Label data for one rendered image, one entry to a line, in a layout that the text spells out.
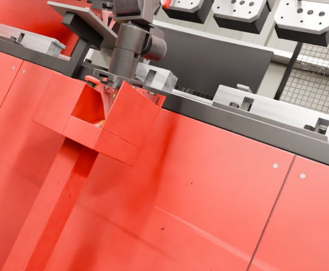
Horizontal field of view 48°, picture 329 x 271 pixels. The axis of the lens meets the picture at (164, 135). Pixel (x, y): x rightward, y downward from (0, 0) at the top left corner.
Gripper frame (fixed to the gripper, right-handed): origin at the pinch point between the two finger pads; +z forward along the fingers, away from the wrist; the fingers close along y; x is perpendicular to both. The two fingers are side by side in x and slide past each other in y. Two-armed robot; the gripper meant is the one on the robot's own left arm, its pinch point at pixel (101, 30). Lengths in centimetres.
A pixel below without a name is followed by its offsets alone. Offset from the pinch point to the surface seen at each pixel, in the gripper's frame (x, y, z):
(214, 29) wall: -358, 157, 2
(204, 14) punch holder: -20.0, -25.7, -10.4
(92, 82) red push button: 29.7, -29.4, 8.9
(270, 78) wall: -346, 63, 45
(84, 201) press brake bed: 26, -27, 43
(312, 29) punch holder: -14, -63, -11
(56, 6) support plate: 15.6, 3.5, -5.4
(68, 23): 16.1, -2.7, -1.4
